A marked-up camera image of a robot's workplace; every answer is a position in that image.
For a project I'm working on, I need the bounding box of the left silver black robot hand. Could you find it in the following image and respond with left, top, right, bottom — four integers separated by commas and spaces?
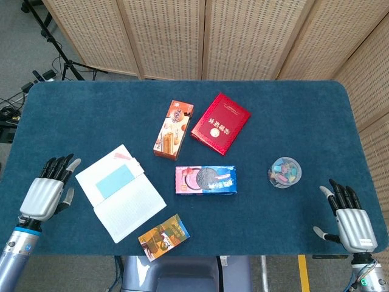
19, 153, 82, 222

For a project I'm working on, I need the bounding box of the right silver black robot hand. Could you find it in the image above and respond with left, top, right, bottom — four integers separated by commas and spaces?
312, 178, 379, 253

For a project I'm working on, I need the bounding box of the blue bookmark with pink tassel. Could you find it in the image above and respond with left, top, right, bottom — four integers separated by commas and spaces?
95, 151, 145, 199

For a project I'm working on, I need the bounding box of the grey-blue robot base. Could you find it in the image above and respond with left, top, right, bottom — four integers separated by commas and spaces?
121, 255, 253, 292

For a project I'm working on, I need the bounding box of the red book box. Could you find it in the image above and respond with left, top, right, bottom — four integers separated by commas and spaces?
190, 92, 252, 156

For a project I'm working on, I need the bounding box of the open lined white notebook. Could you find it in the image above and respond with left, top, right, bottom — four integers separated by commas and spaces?
75, 144, 168, 244

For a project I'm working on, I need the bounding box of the clear cup with candies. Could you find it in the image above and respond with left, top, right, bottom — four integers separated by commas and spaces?
267, 156, 303, 190

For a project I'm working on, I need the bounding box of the white table leg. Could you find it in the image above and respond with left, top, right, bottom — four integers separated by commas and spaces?
260, 255, 270, 292

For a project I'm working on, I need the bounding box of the yellow Oreo cocoa box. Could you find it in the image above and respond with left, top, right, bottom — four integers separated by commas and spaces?
137, 213, 191, 263

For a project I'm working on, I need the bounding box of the wicker folding screen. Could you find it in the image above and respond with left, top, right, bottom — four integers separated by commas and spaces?
331, 13, 389, 274
42, 0, 379, 82

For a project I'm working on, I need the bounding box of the orange egg roll snack box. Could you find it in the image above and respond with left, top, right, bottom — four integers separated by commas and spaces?
153, 99, 195, 161

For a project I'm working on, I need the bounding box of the dark blue felt table cover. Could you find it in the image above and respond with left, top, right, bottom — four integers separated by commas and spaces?
0, 80, 389, 257

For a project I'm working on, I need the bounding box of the black tripod stand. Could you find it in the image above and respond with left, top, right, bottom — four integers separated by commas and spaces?
21, 0, 108, 82

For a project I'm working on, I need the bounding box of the blue pink Oreo box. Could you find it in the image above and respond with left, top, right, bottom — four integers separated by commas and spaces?
174, 165, 238, 196

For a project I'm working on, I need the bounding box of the black floor cable bundle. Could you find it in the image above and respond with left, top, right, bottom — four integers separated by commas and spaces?
0, 91, 25, 125

